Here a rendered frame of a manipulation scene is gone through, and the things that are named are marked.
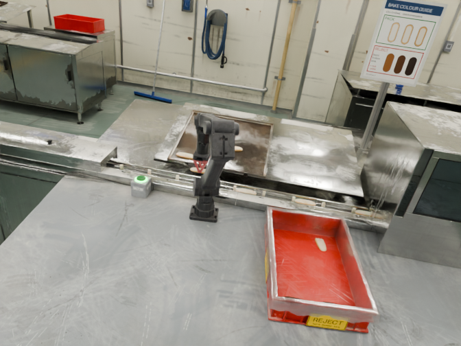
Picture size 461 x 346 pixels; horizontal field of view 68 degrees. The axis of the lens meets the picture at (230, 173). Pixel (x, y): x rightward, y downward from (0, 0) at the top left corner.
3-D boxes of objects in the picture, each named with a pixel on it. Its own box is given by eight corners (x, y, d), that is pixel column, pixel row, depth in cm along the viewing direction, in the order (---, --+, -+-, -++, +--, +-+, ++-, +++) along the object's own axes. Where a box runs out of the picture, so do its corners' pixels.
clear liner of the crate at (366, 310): (264, 323, 105) (270, 301, 100) (261, 223, 147) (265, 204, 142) (372, 337, 105) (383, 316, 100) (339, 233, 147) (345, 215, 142)
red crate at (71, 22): (53, 27, 427) (52, 16, 421) (68, 24, 458) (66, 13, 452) (94, 33, 427) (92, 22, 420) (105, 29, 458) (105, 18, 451)
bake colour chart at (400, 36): (359, 77, 209) (385, -5, 187) (359, 77, 210) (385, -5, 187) (415, 87, 205) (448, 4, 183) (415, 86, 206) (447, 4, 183)
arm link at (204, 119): (206, 137, 109) (239, 139, 111) (206, 119, 108) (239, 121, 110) (191, 125, 150) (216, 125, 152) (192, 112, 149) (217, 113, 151)
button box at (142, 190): (129, 202, 155) (128, 181, 149) (136, 193, 162) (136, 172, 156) (147, 205, 154) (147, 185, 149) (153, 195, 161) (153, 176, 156)
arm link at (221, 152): (208, 154, 104) (241, 155, 106) (206, 115, 109) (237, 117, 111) (193, 198, 145) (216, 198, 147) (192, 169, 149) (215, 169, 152)
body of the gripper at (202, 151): (192, 158, 152) (193, 143, 149) (197, 149, 161) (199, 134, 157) (206, 161, 152) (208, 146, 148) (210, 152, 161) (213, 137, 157)
